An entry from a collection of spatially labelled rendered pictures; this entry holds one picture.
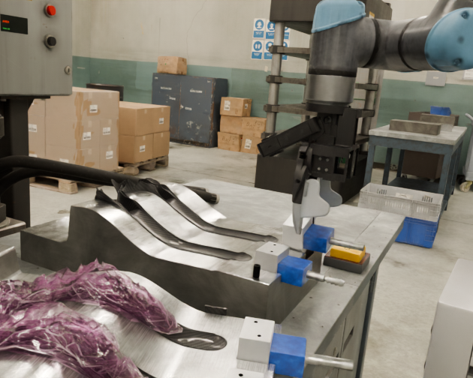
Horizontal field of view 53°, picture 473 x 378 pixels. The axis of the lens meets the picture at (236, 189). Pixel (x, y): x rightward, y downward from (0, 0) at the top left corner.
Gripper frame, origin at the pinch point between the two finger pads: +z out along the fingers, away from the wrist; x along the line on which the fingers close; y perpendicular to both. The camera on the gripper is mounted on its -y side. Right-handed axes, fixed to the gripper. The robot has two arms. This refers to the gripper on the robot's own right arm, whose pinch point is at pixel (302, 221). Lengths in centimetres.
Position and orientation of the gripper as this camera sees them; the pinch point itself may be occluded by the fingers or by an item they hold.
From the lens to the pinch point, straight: 82.0
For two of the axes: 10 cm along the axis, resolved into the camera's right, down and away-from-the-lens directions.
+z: -0.8, 9.7, 2.3
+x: 4.6, -1.7, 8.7
